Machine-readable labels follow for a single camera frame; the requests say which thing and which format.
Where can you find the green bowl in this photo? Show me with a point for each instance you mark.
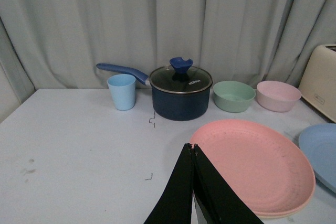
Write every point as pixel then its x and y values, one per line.
pixel 233 96

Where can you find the cream toaster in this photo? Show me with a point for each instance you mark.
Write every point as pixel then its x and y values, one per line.
pixel 317 85

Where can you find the light blue cup left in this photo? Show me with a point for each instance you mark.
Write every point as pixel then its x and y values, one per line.
pixel 122 89

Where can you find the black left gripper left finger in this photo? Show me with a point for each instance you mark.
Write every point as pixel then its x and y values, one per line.
pixel 175 203

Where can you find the blue plate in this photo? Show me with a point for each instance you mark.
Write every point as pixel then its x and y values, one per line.
pixel 317 142

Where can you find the dark blue saucepan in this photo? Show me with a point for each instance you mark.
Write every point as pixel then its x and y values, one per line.
pixel 176 107

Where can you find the grey curtain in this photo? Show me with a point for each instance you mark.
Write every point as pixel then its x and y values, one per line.
pixel 57 43

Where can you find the glass pot lid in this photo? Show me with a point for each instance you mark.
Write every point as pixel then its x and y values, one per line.
pixel 180 77

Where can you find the pink bowl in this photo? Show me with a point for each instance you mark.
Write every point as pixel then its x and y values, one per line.
pixel 277 96

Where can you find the pink plate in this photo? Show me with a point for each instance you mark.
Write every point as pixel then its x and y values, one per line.
pixel 258 163

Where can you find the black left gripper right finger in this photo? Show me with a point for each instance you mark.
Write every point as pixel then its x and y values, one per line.
pixel 219 203

